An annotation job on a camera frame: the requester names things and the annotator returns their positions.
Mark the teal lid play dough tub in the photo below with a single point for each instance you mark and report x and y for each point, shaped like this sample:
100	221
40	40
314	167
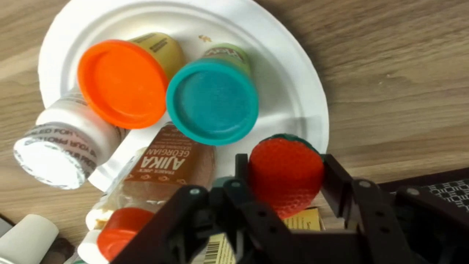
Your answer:
213	100

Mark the orange lid spice jar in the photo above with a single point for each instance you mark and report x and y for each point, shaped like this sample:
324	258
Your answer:
162	170

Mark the white round plate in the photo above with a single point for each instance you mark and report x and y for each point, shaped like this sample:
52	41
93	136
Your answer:
288	73

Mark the white pill bottle tan label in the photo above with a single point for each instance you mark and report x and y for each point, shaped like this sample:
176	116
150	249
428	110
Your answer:
27	239

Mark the orange lid play dough tub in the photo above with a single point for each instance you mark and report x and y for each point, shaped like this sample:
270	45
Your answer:
122	82

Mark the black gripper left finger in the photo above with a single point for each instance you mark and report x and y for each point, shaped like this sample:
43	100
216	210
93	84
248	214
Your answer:
206	229

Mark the white pill bottle blue label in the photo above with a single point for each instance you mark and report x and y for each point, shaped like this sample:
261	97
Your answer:
63	147

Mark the red lid play dough tub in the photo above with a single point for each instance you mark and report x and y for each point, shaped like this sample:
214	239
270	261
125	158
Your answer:
286	176

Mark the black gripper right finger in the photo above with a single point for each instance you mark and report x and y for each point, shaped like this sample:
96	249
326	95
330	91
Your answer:
381	224

